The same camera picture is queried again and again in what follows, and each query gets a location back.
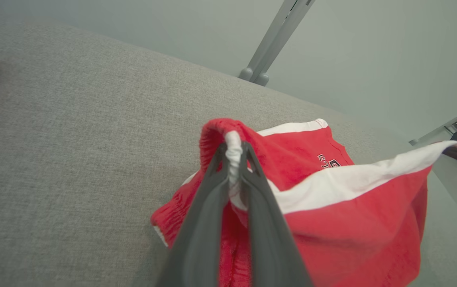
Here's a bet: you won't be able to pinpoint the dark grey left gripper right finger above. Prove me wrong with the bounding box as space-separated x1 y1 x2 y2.
239 141 313 287

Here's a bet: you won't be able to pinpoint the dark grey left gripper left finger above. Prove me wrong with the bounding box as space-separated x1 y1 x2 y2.
155 143 231 287

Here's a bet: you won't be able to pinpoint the red shorts with white band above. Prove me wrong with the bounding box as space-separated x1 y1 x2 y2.
151 118 457 287

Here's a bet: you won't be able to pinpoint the grey fabric sofa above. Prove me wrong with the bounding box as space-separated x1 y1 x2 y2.
0 22 457 287

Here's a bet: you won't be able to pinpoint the grey metal frame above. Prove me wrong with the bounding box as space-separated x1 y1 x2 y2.
409 102 457 146

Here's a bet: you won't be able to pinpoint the grey metal post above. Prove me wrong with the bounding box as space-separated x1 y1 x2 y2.
254 0 316 87
238 0 298 82

